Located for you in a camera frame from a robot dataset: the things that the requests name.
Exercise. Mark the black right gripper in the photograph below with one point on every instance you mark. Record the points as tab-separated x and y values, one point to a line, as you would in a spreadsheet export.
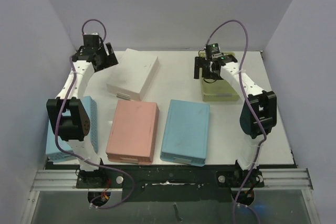
200	67

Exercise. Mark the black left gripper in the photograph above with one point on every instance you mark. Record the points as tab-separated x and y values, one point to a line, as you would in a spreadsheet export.
111	61

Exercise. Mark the white plastic basket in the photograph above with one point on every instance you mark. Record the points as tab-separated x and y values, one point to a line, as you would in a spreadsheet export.
132	77

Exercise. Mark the yellow-green plastic basket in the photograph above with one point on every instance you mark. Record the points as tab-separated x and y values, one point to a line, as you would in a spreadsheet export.
218	90

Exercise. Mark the pink plastic basket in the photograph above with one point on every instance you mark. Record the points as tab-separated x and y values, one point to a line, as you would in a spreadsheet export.
133	133

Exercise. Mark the light blue plastic basket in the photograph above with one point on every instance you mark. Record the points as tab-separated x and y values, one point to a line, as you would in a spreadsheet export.
54	154

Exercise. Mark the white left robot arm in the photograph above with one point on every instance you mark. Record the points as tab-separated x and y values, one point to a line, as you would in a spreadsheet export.
71	123

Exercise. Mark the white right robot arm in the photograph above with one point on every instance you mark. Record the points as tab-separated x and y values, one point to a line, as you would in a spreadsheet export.
259	112

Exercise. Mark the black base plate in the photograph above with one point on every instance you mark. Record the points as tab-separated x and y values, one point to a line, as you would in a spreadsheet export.
168	183

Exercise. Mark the aluminium table frame rail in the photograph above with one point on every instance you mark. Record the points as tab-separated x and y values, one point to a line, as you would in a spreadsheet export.
54	180

